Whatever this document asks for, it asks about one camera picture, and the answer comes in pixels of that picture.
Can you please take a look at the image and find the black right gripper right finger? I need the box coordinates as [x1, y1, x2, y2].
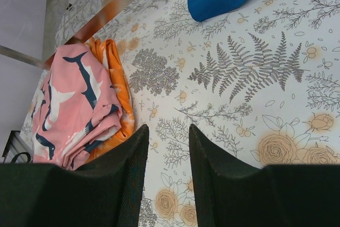
[189, 125, 339, 226]

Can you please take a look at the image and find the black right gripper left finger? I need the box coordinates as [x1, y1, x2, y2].
[1, 125, 149, 226]

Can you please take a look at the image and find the pink patterned cloth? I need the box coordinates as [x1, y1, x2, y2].
[32, 44, 122, 170]

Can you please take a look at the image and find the floral tablecloth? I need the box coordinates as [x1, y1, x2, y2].
[95, 0, 339, 226]

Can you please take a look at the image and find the orange cloth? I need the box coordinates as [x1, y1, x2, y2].
[86, 37, 135, 162]

